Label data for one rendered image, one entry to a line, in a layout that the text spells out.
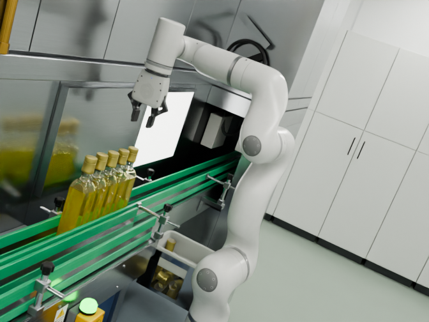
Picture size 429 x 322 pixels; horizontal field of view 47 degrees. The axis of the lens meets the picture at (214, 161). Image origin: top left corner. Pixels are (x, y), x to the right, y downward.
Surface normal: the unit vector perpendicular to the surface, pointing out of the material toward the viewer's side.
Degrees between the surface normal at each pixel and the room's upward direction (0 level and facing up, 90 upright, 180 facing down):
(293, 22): 90
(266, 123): 43
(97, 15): 90
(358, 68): 90
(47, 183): 90
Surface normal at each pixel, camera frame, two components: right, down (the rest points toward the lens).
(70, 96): 0.87, 0.40
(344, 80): -0.36, 0.13
